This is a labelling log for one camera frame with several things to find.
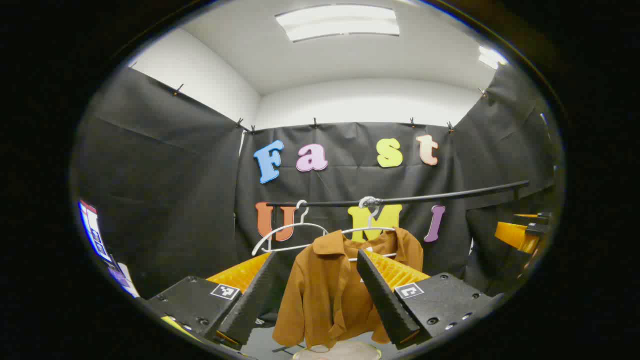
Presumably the white clothes hanger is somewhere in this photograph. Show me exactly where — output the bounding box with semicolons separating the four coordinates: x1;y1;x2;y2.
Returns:
251;200;331;257
341;196;399;263

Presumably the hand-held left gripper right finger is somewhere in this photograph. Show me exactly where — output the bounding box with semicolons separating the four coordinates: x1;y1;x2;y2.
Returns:
356;249;505;351

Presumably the black clothes rack rail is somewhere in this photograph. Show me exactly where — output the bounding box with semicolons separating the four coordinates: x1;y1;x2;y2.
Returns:
266;180;531;208

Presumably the black backdrop cloth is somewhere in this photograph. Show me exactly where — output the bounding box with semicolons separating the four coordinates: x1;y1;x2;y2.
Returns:
72;62;558;301

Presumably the white printed sign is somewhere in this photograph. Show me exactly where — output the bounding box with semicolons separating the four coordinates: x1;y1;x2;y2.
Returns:
78;200;141;298

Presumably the large ceiling light panel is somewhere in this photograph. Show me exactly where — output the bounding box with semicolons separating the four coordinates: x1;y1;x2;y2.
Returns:
275;5;401;43

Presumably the small ceiling light panel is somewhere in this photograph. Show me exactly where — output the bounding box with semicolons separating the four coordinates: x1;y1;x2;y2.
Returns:
477;45;508;71

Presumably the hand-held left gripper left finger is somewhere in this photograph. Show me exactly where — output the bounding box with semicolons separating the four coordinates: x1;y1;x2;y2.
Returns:
142;251;279;351

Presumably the brown shirt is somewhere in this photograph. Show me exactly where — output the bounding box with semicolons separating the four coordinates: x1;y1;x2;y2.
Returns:
272;227;425;351

